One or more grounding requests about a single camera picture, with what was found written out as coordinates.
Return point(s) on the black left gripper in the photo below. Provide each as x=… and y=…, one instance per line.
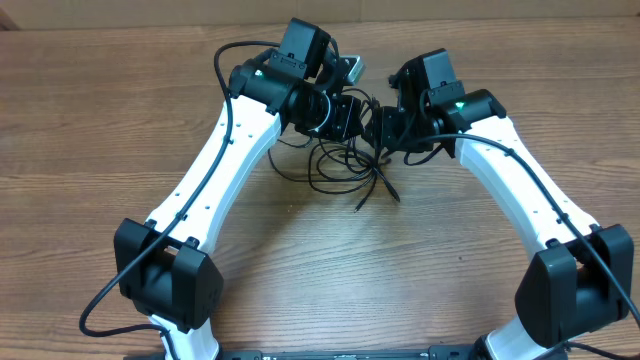
x=348, y=114

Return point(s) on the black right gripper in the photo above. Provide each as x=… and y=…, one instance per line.
x=384, y=126

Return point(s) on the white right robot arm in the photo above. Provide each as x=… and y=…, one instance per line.
x=579, y=274

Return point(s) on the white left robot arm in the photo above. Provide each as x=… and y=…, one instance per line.
x=165, y=262

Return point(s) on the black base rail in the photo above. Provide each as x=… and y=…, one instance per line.
x=435, y=352

